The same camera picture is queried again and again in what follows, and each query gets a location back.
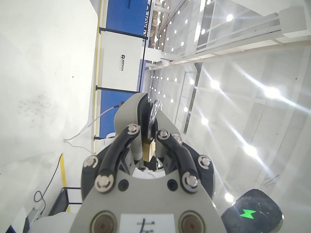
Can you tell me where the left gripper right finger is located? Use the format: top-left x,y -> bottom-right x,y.
155,110 -> 215,198

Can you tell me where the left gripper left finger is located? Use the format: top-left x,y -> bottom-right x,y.
81,92 -> 153,201

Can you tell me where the brass padlock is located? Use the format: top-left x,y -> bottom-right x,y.
143,139 -> 156,163

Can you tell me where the blue partition panel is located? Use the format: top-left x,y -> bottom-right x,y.
93,90 -> 137,140
99,0 -> 156,41

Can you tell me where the white partition panel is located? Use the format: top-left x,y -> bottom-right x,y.
96,31 -> 147,93

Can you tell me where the robot body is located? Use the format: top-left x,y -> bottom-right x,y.
221,189 -> 284,233

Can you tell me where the grey power strip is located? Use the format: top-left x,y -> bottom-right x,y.
24,208 -> 41,232

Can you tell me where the thin white cable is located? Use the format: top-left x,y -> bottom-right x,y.
63,105 -> 122,152

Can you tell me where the black cable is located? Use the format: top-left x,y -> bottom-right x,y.
34,153 -> 62,217

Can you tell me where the black metal frame stand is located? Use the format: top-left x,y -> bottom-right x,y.
48,186 -> 83,216

